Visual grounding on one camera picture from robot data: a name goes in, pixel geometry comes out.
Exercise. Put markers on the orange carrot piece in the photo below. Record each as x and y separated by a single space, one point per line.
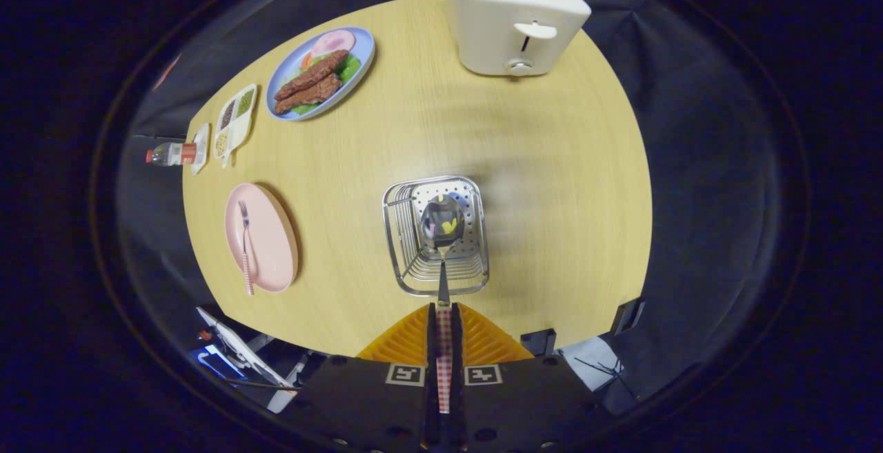
305 61

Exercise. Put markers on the green lettuce leaf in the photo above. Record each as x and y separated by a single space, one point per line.
350 67

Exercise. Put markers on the blue plate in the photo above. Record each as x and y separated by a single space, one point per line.
364 53

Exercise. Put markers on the white flat device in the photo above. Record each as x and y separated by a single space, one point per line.
238 346

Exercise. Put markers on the blue glowing item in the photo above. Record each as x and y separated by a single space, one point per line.
210 363

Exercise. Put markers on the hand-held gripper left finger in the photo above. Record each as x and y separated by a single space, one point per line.
432 398

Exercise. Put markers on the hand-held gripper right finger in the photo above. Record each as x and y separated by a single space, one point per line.
457 398

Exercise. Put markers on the brown meat strip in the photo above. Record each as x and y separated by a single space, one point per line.
310 94
310 75

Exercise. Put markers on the white divided seasoning tray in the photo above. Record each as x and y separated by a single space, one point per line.
238 118

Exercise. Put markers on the pink ham slice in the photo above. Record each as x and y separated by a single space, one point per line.
332 43

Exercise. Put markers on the white sheet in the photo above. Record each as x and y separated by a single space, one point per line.
586 363

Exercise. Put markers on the white toaster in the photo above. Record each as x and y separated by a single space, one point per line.
497 32

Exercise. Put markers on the small white dish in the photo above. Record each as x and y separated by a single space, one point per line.
201 149

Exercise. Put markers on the black table clamp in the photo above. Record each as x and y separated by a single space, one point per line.
628 315
538 343

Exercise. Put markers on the pink plate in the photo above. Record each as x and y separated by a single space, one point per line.
272 246

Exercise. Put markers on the clear bottle with red label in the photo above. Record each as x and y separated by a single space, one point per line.
181 154

